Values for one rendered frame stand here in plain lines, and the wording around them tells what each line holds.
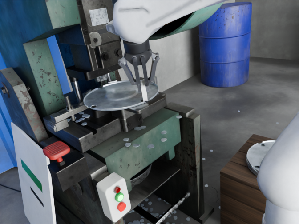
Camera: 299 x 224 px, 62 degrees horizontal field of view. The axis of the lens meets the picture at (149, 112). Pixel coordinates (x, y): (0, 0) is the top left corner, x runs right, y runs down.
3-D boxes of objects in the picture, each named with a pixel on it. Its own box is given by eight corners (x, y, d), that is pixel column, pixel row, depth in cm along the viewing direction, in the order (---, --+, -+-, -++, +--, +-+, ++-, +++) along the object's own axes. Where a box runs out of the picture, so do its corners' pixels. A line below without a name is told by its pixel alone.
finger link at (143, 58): (139, 50, 76) (143, 50, 76) (144, 79, 84) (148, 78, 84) (139, 57, 73) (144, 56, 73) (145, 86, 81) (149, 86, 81)
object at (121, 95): (174, 88, 94) (174, 86, 94) (114, 118, 77) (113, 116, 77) (126, 78, 114) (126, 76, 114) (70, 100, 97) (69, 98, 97)
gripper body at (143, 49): (120, 45, 68) (126, 72, 74) (151, 40, 68) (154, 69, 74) (120, 32, 73) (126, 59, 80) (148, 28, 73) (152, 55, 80)
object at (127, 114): (170, 127, 94) (166, 94, 88) (143, 145, 86) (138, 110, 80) (127, 112, 111) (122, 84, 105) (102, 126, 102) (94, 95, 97)
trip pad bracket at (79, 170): (99, 201, 82) (85, 152, 74) (73, 220, 77) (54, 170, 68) (89, 193, 86) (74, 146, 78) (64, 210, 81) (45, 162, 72)
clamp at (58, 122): (93, 114, 101) (87, 90, 96) (54, 132, 90) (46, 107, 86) (85, 111, 105) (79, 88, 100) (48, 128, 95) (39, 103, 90)
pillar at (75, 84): (84, 102, 106) (75, 70, 99) (79, 104, 104) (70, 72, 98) (81, 101, 107) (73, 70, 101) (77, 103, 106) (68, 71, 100)
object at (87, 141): (167, 105, 113) (166, 93, 111) (82, 153, 87) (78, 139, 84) (125, 94, 134) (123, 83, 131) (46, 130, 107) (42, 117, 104)
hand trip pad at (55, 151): (77, 168, 73) (70, 146, 69) (58, 179, 69) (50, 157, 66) (66, 159, 77) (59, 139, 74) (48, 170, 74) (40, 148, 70)
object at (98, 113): (134, 100, 108) (133, 93, 107) (96, 118, 97) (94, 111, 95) (112, 94, 119) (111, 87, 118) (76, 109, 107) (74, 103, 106)
